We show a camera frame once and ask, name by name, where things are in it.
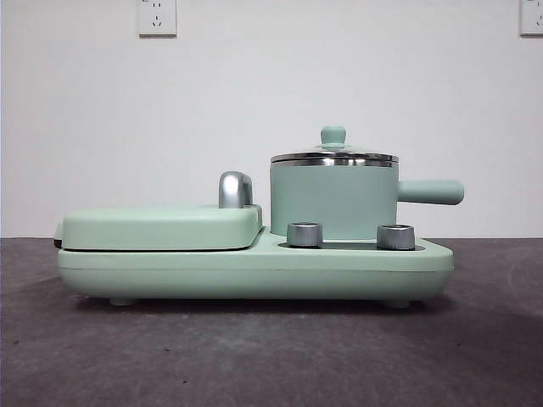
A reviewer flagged mint green breakfast maker base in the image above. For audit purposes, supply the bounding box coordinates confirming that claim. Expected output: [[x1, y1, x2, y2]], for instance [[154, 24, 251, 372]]
[[58, 224, 455, 307]]

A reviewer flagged white wall socket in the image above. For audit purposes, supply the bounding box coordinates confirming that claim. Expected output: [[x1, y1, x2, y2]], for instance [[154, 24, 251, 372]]
[[137, 0, 177, 37], [519, 0, 543, 36]]

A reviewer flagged silver control knob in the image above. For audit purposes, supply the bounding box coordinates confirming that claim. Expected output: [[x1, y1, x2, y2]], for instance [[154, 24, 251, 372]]
[[376, 223, 416, 250], [286, 221, 323, 248]]

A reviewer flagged glass pot lid green knob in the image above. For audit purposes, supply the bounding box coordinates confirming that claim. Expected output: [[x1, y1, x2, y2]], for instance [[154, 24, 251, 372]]
[[270, 125, 400, 164]]

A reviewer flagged mint green pot with handle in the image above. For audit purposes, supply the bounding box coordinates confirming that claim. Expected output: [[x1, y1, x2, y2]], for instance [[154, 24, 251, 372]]
[[269, 159, 466, 239]]

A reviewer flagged chrome griddle cover handle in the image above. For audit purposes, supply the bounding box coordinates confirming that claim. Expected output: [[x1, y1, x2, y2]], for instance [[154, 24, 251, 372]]
[[218, 170, 255, 209]]

